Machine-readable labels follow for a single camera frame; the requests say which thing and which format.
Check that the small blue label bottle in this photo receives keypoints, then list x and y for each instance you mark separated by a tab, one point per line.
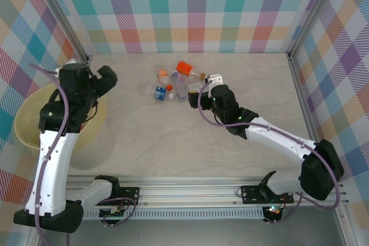
161	93

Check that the small bottle peach cap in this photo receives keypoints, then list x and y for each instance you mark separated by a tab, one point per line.
163	76

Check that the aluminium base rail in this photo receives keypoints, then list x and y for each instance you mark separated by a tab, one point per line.
187	191

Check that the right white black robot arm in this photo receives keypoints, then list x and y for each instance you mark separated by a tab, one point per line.
276	139

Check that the square bottle white label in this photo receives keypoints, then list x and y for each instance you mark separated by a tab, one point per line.
195	86

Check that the orange label bottle brown cap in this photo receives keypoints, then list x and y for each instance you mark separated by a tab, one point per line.
184	68

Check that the aluminium frame floor bar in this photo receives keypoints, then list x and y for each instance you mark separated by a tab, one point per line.
305	99

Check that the round pale yellow bin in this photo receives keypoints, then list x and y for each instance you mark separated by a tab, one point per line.
29	113

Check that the clear bottle purple label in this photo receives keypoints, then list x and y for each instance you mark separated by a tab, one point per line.
179	87

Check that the aluminium frame post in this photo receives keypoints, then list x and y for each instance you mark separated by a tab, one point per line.
64	12
314	12

